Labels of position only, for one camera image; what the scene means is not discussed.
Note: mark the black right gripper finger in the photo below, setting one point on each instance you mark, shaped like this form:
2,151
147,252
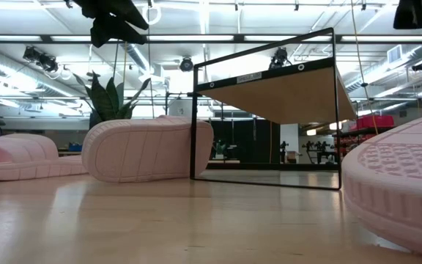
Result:
420,12

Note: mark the black frame wooden shelf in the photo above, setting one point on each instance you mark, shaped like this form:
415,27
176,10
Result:
288,99

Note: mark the silver ventilation duct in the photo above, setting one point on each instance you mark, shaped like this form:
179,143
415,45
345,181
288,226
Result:
136,56

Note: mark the blue box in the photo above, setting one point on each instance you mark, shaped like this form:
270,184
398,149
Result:
75,147

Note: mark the black ceiling light rail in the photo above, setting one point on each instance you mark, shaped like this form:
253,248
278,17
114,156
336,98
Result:
240,38

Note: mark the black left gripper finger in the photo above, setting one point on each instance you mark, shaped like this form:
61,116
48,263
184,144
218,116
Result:
112,11
115,31

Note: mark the black ceiling spotlight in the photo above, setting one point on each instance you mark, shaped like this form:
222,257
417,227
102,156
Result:
49,64
420,66
31,54
186,65
279,58

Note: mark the pink rubber slide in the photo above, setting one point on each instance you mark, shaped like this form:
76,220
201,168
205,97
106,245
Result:
141,150
398,190
20,157

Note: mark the small background plant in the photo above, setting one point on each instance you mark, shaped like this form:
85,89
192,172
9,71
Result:
220,149

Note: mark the snake plant in white pot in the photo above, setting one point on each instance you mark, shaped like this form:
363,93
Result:
104,99

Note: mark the black tripod stand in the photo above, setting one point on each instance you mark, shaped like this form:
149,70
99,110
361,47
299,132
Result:
321,150
283,150

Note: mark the black partition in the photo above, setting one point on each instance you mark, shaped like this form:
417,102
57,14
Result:
245,141

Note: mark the white air vent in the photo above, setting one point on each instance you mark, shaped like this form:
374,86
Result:
394,54

